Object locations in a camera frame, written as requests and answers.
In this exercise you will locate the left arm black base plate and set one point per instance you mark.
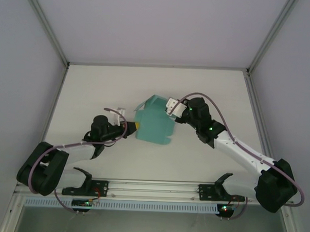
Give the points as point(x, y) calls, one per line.
point(103, 188)

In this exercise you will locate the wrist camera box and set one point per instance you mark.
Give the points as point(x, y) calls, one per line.
point(174, 106)
point(118, 115)

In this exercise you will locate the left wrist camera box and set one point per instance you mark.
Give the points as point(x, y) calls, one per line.
point(118, 115)

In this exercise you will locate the aluminium frame leg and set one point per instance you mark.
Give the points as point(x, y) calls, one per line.
point(291, 224)
point(12, 212)

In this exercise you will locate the aluminium table side rail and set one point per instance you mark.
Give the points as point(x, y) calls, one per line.
point(56, 96)
point(254, 99)

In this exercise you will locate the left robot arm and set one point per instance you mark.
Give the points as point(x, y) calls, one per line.
point(49, 168)

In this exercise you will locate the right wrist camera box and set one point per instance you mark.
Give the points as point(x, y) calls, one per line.
point(174, 106)

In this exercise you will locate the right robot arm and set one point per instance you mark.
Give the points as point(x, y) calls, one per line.
point(275, 188)

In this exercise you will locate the aluminium mounting rail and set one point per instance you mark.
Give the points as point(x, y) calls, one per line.
point(151, 190)

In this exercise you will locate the aluminium frame post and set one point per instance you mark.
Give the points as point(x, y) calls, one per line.
point(270, 36)
point(48, 26)

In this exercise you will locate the teal paper box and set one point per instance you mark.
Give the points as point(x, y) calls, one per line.
point(152, 128)

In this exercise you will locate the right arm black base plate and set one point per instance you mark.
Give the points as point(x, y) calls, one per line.
point(205, 192)

